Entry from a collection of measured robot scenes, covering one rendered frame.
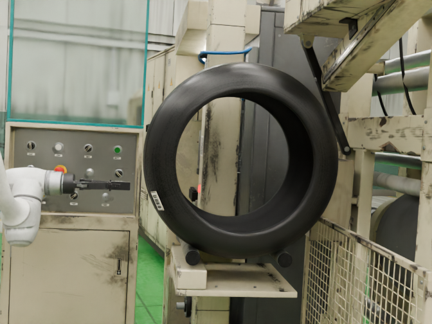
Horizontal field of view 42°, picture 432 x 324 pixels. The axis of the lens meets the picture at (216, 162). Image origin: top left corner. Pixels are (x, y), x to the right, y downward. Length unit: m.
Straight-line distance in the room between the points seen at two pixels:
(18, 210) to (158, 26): 9.32
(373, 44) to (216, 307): 1.07
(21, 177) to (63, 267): 0.52
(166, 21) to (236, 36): 9.12
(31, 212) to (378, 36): 1.23
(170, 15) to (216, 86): 9.59
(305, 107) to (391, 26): 0.32
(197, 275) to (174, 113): 0.48
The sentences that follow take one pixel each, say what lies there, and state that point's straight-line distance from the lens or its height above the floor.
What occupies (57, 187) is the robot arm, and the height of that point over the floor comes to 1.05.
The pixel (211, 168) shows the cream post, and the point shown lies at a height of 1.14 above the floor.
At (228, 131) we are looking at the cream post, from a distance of 2.01.
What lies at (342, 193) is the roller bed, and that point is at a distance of 2.06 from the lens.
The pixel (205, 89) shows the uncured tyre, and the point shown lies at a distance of 1.60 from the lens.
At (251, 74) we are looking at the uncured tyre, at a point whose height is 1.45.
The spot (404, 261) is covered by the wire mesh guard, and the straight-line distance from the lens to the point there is 1.41.
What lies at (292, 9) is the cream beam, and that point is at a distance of 1.95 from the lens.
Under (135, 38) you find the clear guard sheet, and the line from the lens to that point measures 2.37.
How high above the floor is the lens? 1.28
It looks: 3 degrees down
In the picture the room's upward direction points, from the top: 3 degrees clockwise
